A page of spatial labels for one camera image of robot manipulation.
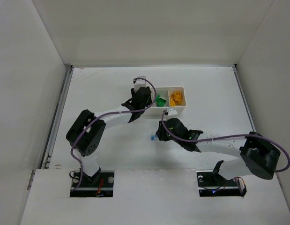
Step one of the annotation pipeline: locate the green square lego brick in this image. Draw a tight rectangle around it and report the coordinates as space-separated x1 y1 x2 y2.
156 98 167 107

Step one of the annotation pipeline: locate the light blue small lego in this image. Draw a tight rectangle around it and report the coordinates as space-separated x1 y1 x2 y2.
150 135 158 141

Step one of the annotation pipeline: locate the yellow butterfly lego brick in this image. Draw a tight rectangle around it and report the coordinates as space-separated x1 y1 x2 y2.
171 91 182 102

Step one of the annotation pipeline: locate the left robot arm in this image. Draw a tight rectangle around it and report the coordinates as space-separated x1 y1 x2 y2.
66 86 153 187

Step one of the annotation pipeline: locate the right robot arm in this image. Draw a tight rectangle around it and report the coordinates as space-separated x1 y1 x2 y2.
156 118 281 180

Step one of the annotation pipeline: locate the white three-compartment container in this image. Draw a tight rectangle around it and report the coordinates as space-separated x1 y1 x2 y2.
144 87 186 116

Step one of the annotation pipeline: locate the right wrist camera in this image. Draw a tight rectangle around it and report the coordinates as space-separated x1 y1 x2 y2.
164 107 178 120

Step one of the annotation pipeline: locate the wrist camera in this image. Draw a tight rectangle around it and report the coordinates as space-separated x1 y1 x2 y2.
164 107 178 120
133 76 147 92

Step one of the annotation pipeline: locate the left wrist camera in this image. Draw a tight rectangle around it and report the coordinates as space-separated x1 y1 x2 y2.
133 76 147 92

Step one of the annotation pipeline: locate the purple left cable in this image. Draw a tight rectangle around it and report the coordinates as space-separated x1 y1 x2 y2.
70 76 157 191

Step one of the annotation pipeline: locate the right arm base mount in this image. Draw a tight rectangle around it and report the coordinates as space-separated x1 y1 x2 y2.
196 160 247 197

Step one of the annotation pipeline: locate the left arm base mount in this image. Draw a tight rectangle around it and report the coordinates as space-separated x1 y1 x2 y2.
69 171 115 198

